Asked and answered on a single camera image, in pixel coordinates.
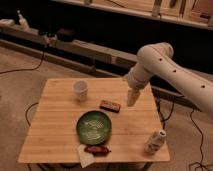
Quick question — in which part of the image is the green ceramic bowl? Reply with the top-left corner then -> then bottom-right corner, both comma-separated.
76,110 -> 112,145

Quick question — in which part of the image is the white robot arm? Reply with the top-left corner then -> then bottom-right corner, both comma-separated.
126,42 -> 213,114

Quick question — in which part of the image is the small brown box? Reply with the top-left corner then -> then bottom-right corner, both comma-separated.
100,100 -> 121,113

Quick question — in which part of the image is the wooden table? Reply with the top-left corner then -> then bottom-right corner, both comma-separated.
18,78 -> 170,163

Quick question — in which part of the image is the translucent plastic cup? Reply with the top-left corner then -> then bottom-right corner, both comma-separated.
73,80 -> 87,101

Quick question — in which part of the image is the white plastic bottle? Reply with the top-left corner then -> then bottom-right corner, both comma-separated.
144,130 -> 166,155

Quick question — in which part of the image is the white crumpled napkin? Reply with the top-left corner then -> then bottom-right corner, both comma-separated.
77,144 -> 95,168

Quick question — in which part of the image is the black round object on ledge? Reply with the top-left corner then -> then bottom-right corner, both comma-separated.
57,28 -> 75,42

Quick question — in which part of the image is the white spray bottle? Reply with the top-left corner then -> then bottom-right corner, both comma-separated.
17,11 -> 30,31

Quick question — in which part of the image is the black cables right of table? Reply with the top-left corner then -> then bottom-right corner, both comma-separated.
155,96 -> 213,171

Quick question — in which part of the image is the black cable on floor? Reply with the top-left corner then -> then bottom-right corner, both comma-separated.
0,46 -> 46,76

